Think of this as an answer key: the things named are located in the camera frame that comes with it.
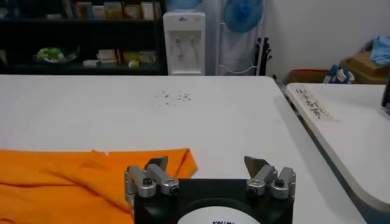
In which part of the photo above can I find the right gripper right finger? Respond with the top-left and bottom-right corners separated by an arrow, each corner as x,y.
243,155 -> 297,201

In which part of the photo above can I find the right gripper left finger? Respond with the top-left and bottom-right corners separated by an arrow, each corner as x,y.
124,155 -> 180,203

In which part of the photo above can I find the orange t-shirt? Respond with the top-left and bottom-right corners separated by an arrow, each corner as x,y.
0,148 -> 199,224

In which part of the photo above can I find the white side table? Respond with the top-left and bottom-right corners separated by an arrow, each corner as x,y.
285,82 -> 390,214

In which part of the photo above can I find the white water dispenser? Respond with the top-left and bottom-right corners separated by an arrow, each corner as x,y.
163,11 -> 207,76

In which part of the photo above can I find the black folded tripod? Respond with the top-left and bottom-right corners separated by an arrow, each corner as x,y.
255,37 -> 272,76

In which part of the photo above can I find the yellow white medicine box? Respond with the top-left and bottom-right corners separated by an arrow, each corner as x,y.
139,51 -> 157,64

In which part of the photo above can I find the yellow green medicine box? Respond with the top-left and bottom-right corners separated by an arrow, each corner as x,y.
122,51 -> 141,64

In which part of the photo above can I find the blue white bag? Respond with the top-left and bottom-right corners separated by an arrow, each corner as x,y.
322,63 -> 356,85

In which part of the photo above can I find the red white medicine box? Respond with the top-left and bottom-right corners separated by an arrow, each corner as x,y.
97,49 -> 121,64

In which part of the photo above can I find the large brown cardboard box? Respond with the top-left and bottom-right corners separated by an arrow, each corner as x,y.
339,50 -> 390,85

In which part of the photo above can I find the black shelf unit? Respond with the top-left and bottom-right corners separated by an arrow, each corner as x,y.
0,0 -> 168,75

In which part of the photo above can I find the bowl of green packets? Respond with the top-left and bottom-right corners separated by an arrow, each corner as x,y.
33,45 -> 80,64

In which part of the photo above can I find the yellow red medicine box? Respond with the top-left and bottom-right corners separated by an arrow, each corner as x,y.
123,3 -> 141,19

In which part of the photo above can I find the light blue garment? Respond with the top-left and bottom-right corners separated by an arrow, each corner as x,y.
364,35 -> 390,66

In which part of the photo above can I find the blue water jug with label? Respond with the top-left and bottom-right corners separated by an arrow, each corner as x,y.
166,0 -> 204,13

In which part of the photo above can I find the yellow brown medicine box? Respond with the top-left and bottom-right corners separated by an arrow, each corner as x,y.
103,2 -> 124,19

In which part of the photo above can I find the white wire jug rack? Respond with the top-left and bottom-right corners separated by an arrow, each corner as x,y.
214,0 -> 269,76

